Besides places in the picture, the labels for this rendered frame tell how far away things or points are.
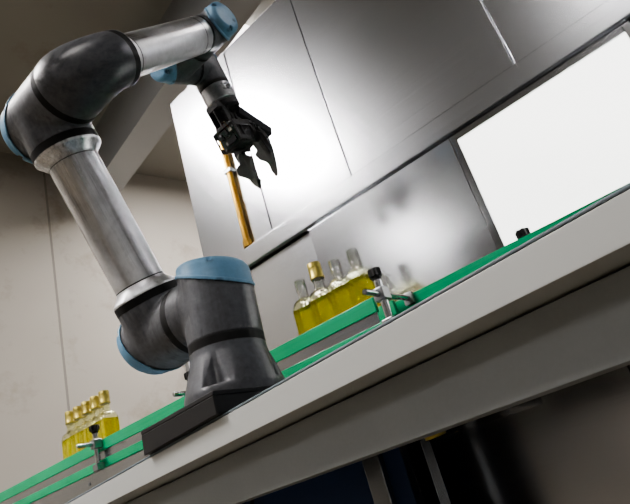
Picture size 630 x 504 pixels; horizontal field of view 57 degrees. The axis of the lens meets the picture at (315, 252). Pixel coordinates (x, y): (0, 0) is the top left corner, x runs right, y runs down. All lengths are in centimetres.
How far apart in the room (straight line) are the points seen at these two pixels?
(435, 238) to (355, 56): 62
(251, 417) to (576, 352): 36
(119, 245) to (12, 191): 359
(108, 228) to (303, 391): 51
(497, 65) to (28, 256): 346
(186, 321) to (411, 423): 43
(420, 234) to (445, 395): 93
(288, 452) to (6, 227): 382
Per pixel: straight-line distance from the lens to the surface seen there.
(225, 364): 83
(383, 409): 59
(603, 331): 47
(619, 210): 42
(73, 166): 104
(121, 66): 103
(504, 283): 45
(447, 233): 141
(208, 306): 86
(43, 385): 401
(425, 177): 147
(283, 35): 200
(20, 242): 437
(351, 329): 121
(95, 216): 101
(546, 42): 146
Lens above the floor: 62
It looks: 23 degrees up
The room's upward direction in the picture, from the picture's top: 17 degrees counter-clockwise
